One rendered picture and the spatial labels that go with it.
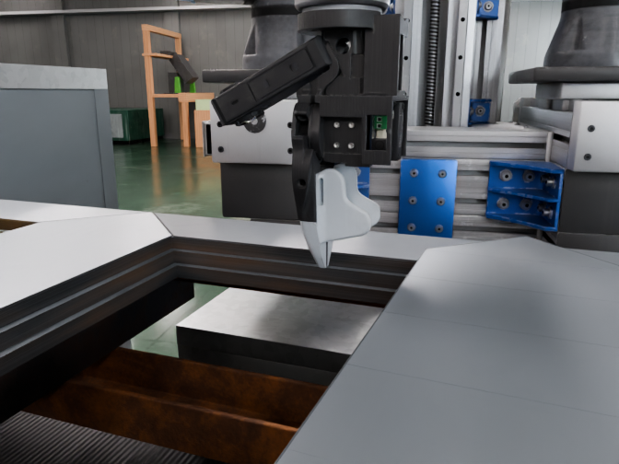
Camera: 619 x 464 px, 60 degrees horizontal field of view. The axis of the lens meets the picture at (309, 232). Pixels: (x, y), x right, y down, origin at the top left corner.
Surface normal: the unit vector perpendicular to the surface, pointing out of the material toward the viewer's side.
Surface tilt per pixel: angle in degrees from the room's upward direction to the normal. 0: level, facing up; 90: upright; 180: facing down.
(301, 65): 91
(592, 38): 72
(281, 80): 91
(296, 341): 0
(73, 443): 0
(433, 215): 90
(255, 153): 90
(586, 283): 1
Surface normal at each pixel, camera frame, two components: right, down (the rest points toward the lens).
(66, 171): 0.94, 0.08
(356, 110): -0.34, 0.24
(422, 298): 0.00, -0.97
